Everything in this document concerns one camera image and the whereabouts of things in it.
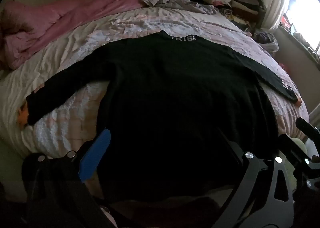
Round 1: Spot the black long-sleeve shirt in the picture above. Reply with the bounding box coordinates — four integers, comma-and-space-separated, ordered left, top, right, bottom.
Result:
17, 30, 303, 203

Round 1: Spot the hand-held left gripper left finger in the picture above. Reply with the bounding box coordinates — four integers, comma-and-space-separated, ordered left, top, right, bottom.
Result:
22, 129, 118, 228

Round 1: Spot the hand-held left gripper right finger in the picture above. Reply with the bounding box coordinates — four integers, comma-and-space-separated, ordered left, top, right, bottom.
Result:
216, 131, 294, 228

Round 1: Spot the white plastic bag of clothes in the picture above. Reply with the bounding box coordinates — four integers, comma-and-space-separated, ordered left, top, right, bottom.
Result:
254, 30, 279, 52

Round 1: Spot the pink checked tufted blanket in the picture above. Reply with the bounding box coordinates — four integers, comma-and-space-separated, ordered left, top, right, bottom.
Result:
20, 6, 311, 168

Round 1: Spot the person's light green fluffy clothing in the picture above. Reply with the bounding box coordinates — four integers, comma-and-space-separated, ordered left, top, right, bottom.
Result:
285, 138, 309, 188

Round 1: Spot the cream bed sheet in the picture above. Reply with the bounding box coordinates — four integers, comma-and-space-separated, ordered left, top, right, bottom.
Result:
0, 35, 100, 161

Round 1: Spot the pile of folded clothes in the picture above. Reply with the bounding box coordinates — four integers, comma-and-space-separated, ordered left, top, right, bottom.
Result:
201, 0, 266, 29

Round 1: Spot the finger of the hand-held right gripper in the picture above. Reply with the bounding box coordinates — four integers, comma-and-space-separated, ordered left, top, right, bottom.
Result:
278, 134, 320, 190
296, 117, 320, 141

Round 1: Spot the window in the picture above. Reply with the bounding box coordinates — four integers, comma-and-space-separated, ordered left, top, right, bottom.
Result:
285, 0, 320, 53

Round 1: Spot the pink duvet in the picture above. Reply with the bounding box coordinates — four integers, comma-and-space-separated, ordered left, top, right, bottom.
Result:
0, 0, 150, 70

